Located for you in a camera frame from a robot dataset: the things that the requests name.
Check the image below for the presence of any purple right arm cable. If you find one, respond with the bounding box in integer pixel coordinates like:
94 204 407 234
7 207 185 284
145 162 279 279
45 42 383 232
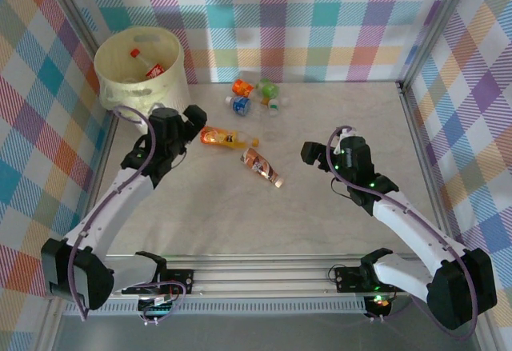
327 125 479 332

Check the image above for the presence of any blue label Pocari bottle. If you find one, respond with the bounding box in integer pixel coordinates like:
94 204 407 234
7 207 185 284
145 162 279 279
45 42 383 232
223 94 254 118

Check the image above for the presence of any brown label plastic bottle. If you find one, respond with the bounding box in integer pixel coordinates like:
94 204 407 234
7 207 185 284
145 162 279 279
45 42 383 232
238 146 286 189

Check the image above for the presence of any red label plastic bottle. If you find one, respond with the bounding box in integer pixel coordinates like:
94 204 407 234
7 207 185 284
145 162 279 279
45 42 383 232
128 47 167 80

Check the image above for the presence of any aluminium table side rail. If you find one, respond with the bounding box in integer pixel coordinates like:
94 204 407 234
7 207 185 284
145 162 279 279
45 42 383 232
397 81 455 244
90 110 121 208

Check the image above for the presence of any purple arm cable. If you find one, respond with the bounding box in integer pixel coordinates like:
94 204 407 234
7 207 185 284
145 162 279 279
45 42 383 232
66 105 157 322
327 125 479 332

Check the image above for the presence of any orange label plastic bottle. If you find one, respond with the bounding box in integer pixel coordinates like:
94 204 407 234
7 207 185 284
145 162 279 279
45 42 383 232
231 78 257 98

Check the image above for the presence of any orange juice plastic bottle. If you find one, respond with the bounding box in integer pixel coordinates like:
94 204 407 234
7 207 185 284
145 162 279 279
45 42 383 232
198 125 260 151

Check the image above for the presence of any cream plastic waste bin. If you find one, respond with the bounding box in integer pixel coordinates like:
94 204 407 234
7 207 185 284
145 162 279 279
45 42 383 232
93 26 193 136

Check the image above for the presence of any electronics board with wires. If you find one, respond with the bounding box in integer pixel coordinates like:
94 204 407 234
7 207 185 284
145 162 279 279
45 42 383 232
135 293 179 327

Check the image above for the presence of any small controller with lights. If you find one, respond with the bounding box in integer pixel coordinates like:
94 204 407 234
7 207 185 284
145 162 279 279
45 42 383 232
366 293 392 322

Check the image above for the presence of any grey slotted cable duct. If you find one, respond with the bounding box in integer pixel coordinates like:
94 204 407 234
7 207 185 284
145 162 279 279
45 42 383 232
63 301 368 315

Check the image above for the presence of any aluminium frame post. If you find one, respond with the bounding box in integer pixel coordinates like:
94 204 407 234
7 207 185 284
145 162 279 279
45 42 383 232
46 0 103 54
398 0 479 94

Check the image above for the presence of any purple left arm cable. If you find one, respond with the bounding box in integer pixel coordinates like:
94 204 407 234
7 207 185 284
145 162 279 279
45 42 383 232
66 105 157 322

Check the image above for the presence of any grey metal panel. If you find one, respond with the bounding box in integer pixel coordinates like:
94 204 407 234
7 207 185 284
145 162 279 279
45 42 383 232
51 313 483 351

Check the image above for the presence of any green label plastic bottle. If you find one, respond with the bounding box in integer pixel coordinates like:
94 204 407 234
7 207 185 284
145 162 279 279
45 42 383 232
255 78 281 99

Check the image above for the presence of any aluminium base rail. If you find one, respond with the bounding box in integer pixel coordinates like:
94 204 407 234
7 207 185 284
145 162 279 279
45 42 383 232
43 253 479 300

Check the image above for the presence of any clear plastic bin liner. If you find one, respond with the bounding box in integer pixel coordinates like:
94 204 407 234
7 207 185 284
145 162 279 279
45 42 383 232
98 81 161 122

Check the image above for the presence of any clear bottle small green label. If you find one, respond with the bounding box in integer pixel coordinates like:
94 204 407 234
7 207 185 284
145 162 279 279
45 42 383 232
259 95 292 117

